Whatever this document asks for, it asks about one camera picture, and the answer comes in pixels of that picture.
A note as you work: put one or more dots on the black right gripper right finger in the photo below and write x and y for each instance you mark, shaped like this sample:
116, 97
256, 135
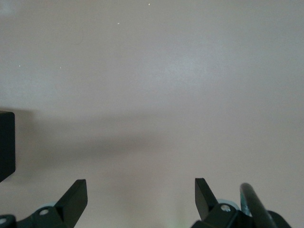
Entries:
204, 199

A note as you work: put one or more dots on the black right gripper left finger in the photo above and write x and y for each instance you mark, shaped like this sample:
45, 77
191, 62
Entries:
71, 202

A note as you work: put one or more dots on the black rectangular plastic box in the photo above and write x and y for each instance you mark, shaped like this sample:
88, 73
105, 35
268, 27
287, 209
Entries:
7, 142

